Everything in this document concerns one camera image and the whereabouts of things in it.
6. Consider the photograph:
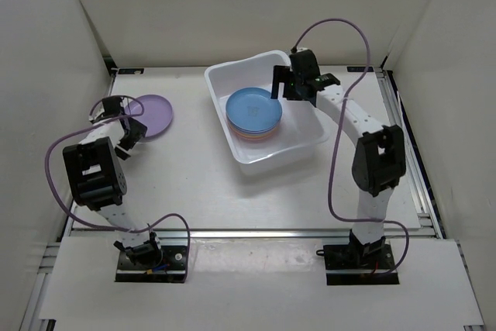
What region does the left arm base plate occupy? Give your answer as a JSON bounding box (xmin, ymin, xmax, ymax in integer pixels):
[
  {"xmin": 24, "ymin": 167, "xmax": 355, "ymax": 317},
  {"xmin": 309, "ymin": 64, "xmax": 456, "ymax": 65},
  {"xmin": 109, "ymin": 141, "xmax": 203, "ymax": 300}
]
[{"xmin": 114, "ymin": 236, "xmax": 189, "ymax": 284}]

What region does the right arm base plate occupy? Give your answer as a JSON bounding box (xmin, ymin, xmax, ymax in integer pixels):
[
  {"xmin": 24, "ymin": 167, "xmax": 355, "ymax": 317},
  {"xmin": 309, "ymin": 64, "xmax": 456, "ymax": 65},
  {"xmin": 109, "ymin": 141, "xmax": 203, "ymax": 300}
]
[{"xmin": 315, "ymin": 244, "xmax": 400, "ymax": 286}]

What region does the purple plate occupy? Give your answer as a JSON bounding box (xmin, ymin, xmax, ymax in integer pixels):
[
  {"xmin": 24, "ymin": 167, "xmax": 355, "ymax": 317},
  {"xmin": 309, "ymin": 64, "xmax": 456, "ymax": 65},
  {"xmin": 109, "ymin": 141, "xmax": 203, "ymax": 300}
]
[
  {"xmin": 125, "ymin": 94, "xmax": 174, "ymax": 141},
  {"xmin": 226, "ymin": 116, "xmax": 281, "ymax": 136}
]

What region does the white plastic bin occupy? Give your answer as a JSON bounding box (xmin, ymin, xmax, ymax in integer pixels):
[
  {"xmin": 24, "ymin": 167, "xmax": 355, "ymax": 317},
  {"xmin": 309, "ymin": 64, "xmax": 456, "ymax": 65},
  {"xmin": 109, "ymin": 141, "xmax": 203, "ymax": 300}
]
[{"xmin": 205, "ymin": 50, "xmax": 329, "ymax": 175}]

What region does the blue plate front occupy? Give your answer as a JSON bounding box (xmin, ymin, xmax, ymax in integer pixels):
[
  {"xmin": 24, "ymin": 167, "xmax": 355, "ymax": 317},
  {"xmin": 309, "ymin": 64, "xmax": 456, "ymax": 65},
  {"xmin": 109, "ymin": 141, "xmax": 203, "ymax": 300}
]
[{"xmin": 226, "ymin": 87, "xmax": 283, "ymax": 118}]

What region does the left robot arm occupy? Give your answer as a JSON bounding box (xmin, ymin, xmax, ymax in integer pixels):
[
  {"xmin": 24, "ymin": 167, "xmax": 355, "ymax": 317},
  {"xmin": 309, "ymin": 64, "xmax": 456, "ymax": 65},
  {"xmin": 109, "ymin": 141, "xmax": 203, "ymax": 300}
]
[{"xmin": 62, "ymin": 94, "xmax": 174, "ymax": 271}]

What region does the light blue plate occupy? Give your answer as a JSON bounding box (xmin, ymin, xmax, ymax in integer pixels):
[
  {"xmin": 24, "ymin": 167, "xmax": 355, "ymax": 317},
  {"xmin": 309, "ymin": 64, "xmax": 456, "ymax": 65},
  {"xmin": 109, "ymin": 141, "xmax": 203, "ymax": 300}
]
[{"xmin": 228, "ymin": 122, "xmax": 280, "ymax": 139}]

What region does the pink plate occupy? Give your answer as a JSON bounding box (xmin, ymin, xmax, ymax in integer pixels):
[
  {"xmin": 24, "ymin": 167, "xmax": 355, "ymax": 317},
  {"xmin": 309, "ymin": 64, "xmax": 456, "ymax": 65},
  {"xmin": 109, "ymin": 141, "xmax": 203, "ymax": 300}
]
[{"xmin": 236, "ymin": 134, "xmax": 272, "ymax": 143}]

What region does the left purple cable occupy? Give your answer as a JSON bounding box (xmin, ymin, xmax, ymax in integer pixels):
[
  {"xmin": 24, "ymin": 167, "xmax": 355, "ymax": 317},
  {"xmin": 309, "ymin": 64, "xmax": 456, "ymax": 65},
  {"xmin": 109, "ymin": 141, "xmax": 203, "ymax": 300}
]
[{"xmin": 45, "ymin": 95, "xmax": 191, "ymax": 284}]

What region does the cream plate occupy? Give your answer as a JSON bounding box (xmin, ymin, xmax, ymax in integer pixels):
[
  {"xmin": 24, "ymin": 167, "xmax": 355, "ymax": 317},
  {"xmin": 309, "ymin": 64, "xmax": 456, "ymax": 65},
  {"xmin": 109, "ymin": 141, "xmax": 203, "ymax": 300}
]
[{"xmin": 230, "ymin": 126, "xmax": 278, "ymax": 141}]

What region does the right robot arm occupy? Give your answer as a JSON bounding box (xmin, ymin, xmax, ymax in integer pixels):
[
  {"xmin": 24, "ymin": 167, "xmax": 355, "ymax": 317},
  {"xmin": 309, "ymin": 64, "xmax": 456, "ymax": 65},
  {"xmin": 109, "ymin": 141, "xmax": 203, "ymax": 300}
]
[{"xmin": 282, "ymin": 48, "xmax": 406, "ymax": 269}]

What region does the orange plate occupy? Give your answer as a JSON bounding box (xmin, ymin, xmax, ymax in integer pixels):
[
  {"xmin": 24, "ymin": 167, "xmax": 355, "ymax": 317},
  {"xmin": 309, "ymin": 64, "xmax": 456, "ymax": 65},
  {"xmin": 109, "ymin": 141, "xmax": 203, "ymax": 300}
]
[{"xmin": 233, "ymin": 130, "xmax": 276, "ymax": 142}]

